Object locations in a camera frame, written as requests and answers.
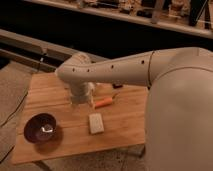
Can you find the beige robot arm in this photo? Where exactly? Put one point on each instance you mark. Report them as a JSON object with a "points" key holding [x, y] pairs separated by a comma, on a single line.
{"points": [[179, 108]]}

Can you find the purple bowl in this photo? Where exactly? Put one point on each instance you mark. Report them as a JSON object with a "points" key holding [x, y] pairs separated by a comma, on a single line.
{"points": [[40, 128]]}

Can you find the black eraser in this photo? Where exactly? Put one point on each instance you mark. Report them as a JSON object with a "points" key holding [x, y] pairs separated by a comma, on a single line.
{"points": [[116, 86]]}

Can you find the orange carrot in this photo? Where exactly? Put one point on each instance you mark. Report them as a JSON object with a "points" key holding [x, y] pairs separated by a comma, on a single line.
{"points": [[103, 102]]}

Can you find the cluttered background shelf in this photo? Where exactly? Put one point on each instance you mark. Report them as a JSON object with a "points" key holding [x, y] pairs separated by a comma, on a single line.
{"points": [[130, 11]]}

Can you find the plastic bottle with label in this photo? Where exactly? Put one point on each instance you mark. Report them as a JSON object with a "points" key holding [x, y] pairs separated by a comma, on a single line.
{"points": [[82, 93]]}

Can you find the long beige bench rail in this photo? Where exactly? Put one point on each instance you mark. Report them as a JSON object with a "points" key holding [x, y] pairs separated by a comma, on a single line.
{"points": [[32, 52]]}

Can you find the white rectangular sponge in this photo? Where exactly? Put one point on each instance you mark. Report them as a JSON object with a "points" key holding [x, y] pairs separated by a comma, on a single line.
{"points": [[96, 123]]}

